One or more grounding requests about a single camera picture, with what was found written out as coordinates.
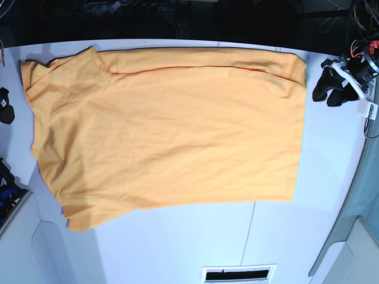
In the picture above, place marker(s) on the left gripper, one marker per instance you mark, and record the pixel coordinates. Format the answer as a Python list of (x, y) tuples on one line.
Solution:
[(344, 80)]

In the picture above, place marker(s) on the yellow t-shirt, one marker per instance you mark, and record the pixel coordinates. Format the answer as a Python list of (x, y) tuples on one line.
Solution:
[(117, 131)]

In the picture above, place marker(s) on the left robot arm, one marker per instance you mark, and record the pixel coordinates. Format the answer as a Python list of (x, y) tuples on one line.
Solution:
[(362, 34)]

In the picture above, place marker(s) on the black blue clutter pile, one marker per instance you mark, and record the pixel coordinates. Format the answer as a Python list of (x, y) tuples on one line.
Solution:
[(11, 193)]

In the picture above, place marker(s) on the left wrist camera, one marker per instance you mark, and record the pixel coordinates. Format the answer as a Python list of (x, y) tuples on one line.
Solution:
[(367, 109)]

